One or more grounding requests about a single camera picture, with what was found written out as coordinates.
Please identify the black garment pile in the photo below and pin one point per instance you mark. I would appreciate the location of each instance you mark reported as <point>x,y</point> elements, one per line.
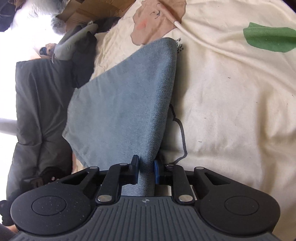
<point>84,56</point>

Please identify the brown teddy bear toy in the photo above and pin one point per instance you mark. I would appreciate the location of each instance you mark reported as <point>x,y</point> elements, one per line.
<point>47,50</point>

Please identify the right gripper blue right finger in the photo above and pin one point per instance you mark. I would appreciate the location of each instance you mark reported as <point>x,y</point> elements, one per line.
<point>158,171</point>

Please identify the grey plush toy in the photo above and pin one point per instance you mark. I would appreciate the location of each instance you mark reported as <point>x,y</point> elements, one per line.
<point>65,49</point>

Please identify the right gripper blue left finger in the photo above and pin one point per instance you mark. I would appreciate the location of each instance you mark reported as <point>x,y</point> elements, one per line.
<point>134,170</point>

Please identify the cream bear print bedsheet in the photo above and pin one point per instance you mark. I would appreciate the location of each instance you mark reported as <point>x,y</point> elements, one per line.
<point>232,108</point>

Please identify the light blue denim jeans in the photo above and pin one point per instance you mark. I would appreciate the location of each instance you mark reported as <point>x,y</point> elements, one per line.
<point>123,112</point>

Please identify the black cat paw glove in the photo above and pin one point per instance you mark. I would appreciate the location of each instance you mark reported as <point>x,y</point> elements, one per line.
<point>50,174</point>

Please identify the dark grey duvet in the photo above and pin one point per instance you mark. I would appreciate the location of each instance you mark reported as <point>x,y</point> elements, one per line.
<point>43,92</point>

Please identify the flattened brown cardboard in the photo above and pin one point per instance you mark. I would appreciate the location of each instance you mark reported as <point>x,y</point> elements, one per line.
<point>82,12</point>

